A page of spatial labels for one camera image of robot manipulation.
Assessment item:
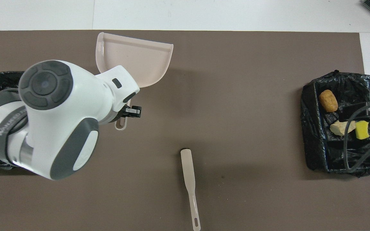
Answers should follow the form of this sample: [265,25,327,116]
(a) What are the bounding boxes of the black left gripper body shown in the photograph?
[108,108,126,125]

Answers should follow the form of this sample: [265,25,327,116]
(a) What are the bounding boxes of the plain yellow sponge piece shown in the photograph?
[355,121,370,140]

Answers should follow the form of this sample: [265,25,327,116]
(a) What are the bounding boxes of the beige angular foam chunk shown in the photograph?
[330,120,356,136]

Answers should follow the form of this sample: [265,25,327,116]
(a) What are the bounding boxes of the brown cracked bread roll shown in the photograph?
[319,90,339,113]

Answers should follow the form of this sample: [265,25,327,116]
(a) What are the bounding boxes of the beige plastic dustpan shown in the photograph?
[95,32,174,131]

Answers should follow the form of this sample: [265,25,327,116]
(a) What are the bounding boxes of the beige hand brush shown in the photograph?
[181,149,201,231]

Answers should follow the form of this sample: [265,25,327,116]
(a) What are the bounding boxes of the brown table mat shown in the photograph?
[0,30,370,231]

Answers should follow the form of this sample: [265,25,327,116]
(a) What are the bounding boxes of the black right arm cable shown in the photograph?
[343,101,370,174]

